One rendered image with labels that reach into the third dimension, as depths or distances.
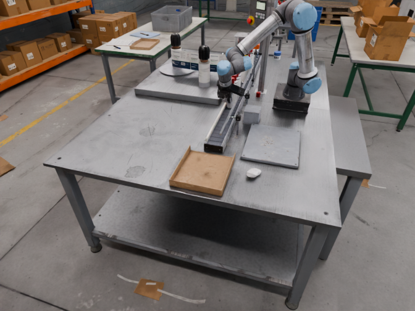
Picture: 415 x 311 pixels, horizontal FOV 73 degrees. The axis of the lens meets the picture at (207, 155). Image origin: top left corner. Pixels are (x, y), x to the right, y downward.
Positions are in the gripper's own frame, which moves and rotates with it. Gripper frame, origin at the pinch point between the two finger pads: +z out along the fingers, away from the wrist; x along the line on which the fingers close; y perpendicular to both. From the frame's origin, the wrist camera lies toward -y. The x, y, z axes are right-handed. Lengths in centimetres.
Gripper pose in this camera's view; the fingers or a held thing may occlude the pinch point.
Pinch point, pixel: (231, 102)
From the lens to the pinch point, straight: 186.2
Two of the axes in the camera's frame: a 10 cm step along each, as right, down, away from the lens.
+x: -2.5, 9.0, -3.6
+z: 1.4, 4.0, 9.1
